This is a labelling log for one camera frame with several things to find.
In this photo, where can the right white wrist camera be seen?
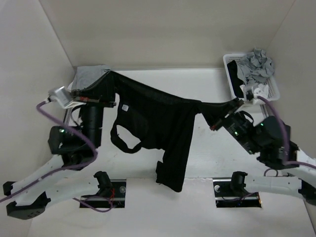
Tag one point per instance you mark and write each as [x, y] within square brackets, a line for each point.
[255, 101]

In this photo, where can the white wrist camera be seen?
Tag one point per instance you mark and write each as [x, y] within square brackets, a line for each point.
[255, 101]
[62, 96]

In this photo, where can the white plastic laundry basket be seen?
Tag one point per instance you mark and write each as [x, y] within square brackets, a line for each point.
[274, 93]

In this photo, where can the crumpled grey tank top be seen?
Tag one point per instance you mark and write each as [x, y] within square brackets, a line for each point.
[255, 67]

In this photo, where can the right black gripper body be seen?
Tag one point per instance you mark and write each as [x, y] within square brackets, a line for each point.
[234, 123]

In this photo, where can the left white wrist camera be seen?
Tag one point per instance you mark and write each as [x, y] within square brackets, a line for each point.
[62, 96]

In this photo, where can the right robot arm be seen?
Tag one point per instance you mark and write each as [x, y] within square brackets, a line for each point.
[270, 139]

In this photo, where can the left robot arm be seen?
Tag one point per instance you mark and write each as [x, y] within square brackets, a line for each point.
[73, 148]

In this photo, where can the metal table rail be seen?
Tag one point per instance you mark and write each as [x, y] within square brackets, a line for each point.
[67, 116]
[264, 111]

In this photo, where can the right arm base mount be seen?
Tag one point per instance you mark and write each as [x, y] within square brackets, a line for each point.
[225, 197]

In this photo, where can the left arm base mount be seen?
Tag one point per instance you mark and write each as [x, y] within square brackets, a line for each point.
[116, 195]

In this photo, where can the folded grey tank top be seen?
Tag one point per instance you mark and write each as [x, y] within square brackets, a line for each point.
[87, 75]

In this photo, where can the left metal table rail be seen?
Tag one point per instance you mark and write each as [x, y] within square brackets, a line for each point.
[67, 116]

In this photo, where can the black tank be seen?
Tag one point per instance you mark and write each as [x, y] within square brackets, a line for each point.
[236, 82]
[152, 119]

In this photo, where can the folded white tank top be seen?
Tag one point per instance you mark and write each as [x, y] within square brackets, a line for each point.
[70, 87]

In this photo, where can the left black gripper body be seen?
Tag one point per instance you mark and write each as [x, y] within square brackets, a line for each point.
[93, 119]

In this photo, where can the right metal table rail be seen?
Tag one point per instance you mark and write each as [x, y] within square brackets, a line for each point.
[264, 111]

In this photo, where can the white tank top in basket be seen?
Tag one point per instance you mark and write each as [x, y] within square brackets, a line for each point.
[252, 91]

